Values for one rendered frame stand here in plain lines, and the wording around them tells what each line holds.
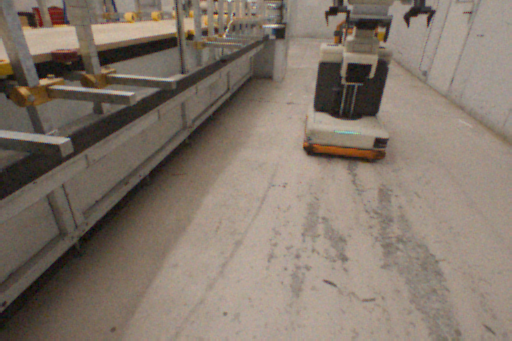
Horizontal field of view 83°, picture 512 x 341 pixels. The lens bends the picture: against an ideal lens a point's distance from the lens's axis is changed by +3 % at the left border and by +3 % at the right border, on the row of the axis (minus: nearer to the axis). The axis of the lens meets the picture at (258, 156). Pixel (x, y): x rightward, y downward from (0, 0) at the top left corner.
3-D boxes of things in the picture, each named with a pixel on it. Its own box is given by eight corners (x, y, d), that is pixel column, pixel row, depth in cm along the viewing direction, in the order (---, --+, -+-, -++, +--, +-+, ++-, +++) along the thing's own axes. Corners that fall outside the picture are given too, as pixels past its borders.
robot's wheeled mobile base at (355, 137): (305, 124, 291) (308, 100, 279) (371, 130, 281) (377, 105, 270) (301, 153, 232) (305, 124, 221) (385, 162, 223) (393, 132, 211)
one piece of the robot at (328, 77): (311, 114, 277) (323, 17, 239) (370, 119, 269) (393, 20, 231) (310, 126, 248) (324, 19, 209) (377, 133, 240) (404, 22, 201)
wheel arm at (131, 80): (176, 89, 105) (175, 77, 103) (172, 92, 102) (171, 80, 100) (70, 80, 112) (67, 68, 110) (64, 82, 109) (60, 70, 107)
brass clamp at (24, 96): (69, 95, 90) (65, 79, 87) (31, 108, 78) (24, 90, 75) (52, 93, 91) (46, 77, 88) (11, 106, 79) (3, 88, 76)
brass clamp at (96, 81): (120, 82, 112) (117, 69, 110) (96, 91, 100) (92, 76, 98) (105, 81, 113) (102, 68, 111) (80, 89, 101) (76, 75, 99)
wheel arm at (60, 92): (138, 105, 83) (135, 90, 81) (131, 109, 80) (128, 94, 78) (7, 92, 89) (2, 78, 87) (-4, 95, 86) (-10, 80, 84)
